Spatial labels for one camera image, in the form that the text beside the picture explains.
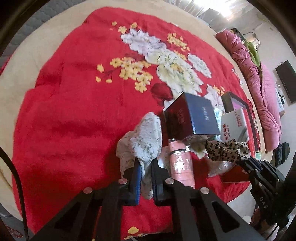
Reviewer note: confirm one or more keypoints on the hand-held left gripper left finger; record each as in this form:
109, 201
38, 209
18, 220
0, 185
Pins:
138, 183

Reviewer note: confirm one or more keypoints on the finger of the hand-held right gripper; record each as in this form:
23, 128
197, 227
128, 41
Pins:
247, 163

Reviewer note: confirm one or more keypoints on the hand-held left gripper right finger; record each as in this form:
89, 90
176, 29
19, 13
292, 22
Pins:
155, 185

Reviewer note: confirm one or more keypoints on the leopard print scrunchie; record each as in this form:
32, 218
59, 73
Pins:
226, 150

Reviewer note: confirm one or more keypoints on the white floral cloth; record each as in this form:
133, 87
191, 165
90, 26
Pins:
143, 139

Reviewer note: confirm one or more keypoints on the dark shallow box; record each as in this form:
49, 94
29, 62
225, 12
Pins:
227, 99

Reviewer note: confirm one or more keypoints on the person's right forearm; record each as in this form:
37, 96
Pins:
259, 222

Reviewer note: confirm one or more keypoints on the clear bag with pinkish contents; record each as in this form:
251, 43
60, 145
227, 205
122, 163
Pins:
219, 168

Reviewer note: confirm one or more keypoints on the black bag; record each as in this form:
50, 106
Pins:
281, 154

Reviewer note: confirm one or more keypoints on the white box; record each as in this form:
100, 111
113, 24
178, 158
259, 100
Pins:
232, 122

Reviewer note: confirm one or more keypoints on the pink book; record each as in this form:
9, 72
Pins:
238, 103

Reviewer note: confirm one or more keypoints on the dark navy box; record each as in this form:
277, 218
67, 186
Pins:
196, 113

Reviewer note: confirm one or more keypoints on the pink quilt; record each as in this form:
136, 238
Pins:
261, 88

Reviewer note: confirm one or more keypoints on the black television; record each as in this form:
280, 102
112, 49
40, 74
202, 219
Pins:
288, 81

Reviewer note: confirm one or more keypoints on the red floral blanket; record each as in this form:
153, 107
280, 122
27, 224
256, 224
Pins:
69, 115

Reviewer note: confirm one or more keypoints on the green cloth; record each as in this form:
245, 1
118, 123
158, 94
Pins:
253, 54

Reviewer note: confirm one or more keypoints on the dark chair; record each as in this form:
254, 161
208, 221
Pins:
212, 15

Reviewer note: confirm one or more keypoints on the white curtain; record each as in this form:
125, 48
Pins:
196, 7

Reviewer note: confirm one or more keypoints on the beige bed sheet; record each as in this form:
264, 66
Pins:
27, 60

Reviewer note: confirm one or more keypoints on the grey quilted sofa cover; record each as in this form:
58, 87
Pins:
25, 32

